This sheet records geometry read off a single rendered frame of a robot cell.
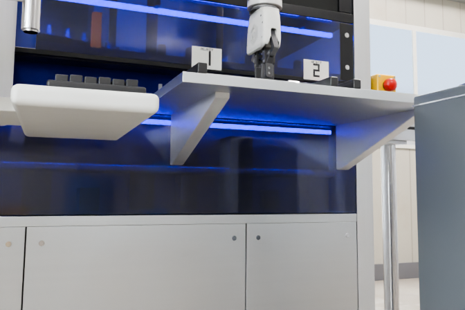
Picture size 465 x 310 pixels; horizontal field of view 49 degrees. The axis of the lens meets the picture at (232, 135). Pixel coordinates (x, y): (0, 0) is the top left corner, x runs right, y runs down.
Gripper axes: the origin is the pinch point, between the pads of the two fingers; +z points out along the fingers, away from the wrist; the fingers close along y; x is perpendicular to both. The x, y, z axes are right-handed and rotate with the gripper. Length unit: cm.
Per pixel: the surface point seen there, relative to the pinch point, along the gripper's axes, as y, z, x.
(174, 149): -15.6, 17.4, -17.3
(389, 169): -35, 20, 64
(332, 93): 20.0, 7.6, 5.9
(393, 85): -17, -5, 51
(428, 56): -219, -86, 254
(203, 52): -19.8, -9.4, -8.9
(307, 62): -19.9, -9.9, 23.3
